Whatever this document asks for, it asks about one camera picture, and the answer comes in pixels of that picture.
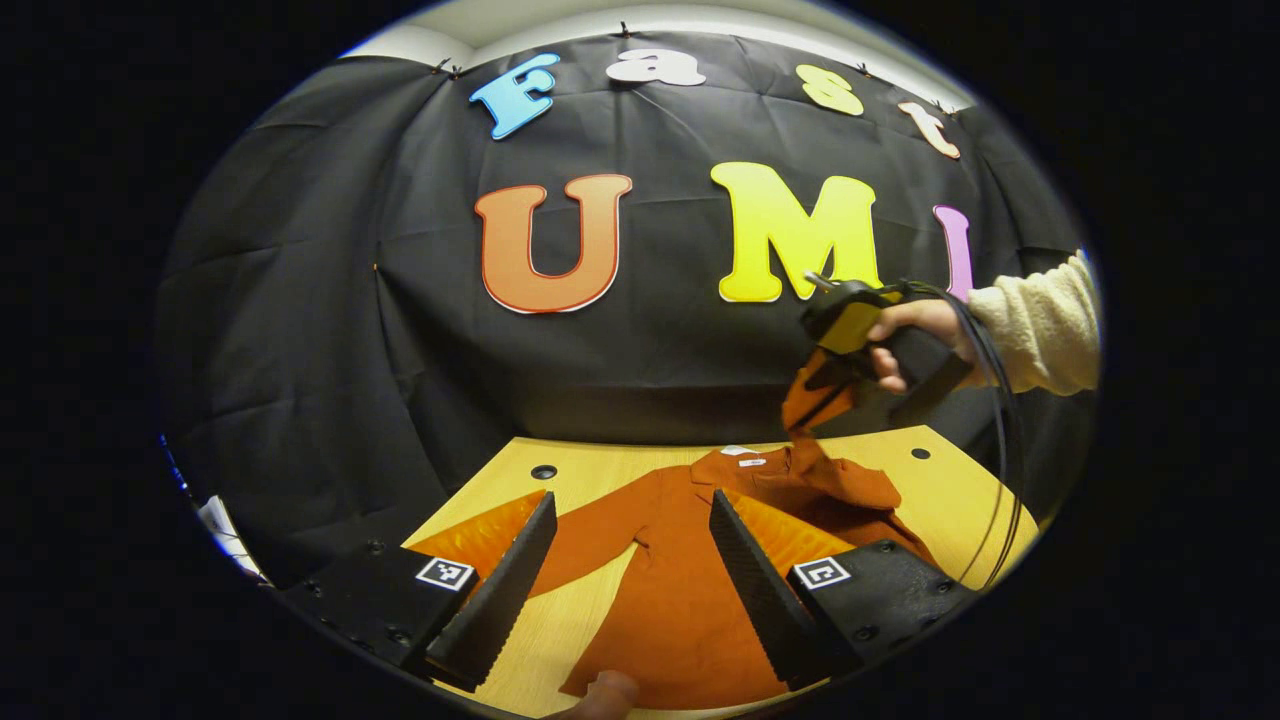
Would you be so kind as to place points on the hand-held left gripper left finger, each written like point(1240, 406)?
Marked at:
point(500, 600)

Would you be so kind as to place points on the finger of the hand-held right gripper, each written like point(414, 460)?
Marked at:
point(815, 395)

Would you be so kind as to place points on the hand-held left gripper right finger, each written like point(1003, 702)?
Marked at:
point(765, 600)

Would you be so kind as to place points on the rust orange button-up shirt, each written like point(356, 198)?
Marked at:
point(670, 600)

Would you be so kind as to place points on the black backdrop cloth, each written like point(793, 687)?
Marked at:
point(450, 350)

